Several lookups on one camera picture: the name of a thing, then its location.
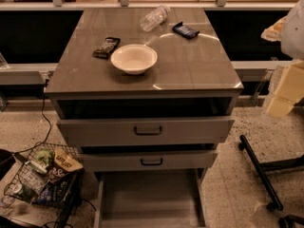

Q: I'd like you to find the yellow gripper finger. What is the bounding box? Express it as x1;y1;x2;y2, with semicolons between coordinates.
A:
266;61;304;118

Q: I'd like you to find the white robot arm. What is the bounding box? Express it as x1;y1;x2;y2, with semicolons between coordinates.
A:
261;0;304;119

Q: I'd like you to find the middle grey drawer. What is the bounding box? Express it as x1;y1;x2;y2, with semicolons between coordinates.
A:
80;150;218;172

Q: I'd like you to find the grey drawer cabinet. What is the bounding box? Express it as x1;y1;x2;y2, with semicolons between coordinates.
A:
44;7;245;228

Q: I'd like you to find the top grey drawer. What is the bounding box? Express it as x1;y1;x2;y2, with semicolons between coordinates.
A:
58;117;234;147

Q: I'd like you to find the bottom open grey drawer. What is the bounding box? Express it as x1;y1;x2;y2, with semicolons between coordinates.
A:
93;169;207;228

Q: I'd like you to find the black wheeled stand base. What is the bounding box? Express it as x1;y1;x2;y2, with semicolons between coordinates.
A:
238;135;304;228

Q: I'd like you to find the clear plastic water bottle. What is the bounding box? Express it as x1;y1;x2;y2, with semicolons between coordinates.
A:
140;5;170;32

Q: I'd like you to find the white bowl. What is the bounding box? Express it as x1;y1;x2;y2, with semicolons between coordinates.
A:
110;44;158;75

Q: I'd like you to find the dark snack bar wrapper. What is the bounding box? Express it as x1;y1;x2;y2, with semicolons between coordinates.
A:
92;37;121;59

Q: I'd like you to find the tan chip bag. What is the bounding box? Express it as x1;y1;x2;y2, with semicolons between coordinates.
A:
47;147;83;183

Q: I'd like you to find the green snack pouch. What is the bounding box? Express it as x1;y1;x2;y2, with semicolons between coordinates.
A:
35;149;54;169

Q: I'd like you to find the blue snack packet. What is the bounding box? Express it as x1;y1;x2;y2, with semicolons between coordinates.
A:
35;180;68;206

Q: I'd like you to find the green can in basket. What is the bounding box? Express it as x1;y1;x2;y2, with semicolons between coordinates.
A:
12;182;36;202

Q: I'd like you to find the black power cable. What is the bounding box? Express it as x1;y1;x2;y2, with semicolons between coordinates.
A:
12;79;53;154

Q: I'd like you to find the black wire basket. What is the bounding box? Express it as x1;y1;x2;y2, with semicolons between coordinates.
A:
4;142;83;228

